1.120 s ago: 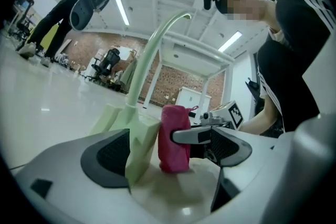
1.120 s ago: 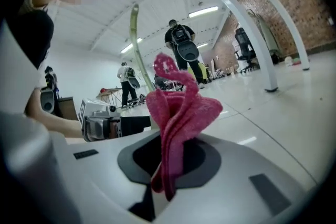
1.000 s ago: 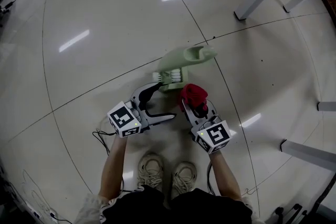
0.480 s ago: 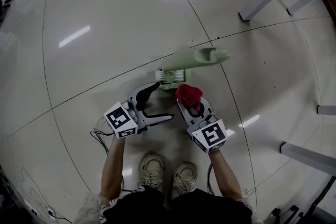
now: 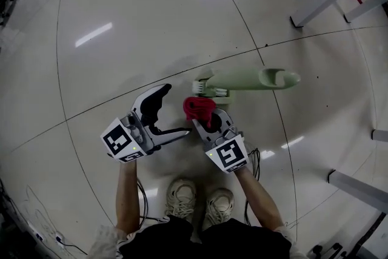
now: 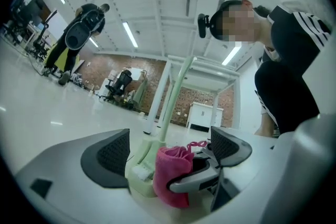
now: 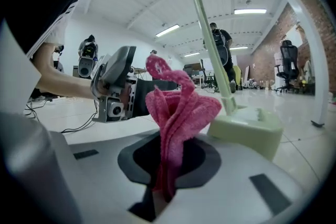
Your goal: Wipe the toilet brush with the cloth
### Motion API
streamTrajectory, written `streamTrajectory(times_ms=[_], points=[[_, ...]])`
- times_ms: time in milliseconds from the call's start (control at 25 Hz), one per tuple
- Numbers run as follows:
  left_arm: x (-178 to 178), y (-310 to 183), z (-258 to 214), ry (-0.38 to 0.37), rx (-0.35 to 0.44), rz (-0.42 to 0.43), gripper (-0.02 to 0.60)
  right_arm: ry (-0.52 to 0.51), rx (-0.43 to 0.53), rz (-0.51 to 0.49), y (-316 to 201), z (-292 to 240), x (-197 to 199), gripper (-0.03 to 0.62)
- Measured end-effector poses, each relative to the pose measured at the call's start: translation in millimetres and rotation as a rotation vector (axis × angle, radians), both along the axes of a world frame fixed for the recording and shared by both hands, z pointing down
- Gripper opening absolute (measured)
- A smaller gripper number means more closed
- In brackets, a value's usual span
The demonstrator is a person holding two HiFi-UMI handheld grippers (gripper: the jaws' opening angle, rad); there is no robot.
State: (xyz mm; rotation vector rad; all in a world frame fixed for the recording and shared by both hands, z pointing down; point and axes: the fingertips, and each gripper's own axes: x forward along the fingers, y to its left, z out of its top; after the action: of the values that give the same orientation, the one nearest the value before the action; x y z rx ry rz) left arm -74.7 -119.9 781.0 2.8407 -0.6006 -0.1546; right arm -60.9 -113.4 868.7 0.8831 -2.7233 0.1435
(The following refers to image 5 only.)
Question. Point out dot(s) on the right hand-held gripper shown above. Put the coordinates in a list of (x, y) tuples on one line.
[(228, 153)]

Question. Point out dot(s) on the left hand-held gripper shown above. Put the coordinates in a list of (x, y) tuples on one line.
[(116, 139)]

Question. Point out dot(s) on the pink cloth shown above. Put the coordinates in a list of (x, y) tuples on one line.
[(197, 106)]

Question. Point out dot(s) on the green handled floor tool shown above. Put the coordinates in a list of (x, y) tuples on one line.
[(242, 79)]

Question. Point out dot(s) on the person's left forearm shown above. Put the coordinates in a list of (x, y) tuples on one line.
[(128, 191)]

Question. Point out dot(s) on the person's right forearm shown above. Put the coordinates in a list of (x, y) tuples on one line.
[(257, 200)]

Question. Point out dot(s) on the person's left white shoe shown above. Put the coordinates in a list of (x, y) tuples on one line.
[(181, 200)]

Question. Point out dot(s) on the person's white shoe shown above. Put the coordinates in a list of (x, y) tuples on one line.
[(219, 207), (181, 200)]

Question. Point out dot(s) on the person's right white shoe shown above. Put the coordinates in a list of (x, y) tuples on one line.
[(219, 207)]

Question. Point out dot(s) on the person's black striped trousers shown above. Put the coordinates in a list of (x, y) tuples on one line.
[(169, 239)]

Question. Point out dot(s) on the person's white t-shirt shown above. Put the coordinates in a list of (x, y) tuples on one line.
[(106, 242)]

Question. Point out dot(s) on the white power strip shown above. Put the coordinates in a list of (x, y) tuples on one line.
[(38, 235), (59, 239)]

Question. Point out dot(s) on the black office chair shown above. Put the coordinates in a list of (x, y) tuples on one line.
[(318, 250)]

